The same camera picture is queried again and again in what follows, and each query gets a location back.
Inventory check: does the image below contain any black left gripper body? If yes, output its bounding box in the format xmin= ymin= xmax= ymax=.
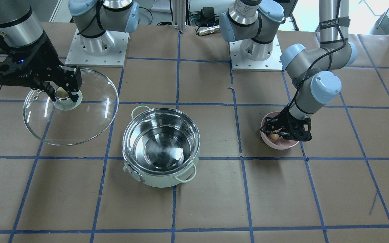
xmin=260 ymin=106 xmax=312 ymax=141

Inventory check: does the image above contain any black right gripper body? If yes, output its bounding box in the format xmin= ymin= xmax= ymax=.
xmin=0 ymin=32 xmax=63 ymax=89

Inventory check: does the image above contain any beige egg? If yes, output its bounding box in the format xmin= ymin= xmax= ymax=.
xmin=268 ymin=133 xmax=280 ymax=140

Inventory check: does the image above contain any glass pot lid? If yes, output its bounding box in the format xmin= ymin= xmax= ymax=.
xmin=23 ymin=68 xmax=119 ymax=146

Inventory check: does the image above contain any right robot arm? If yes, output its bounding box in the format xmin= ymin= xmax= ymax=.
xmin=0 ymin=0 xmax=139 ymax=103

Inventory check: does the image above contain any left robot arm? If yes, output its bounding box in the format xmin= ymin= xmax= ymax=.
xmin=219 ymin=0 xmax=358 ymax=141

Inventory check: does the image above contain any steel pot with green body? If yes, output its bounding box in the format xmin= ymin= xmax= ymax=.
xmin=122 ymin=106 xmax=200 ymax=188

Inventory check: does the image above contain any pink bowl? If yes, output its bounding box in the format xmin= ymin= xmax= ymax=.
xmin=260 ymin=112 xmax=299 ymax=150

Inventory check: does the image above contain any black power adapter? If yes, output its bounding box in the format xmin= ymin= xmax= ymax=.
xmin=201 ymin=7 xmax=215 ymax=19

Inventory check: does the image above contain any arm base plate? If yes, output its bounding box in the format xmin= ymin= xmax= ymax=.
xmin=65 ymin=31 xmax=130 ymax=68
xmin=229 ymin=35 xmax=283 ymax=72

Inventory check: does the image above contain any aluminium frame post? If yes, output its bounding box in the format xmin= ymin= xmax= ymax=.
xmin=170 ymin=0 xmax=188 ymax=32

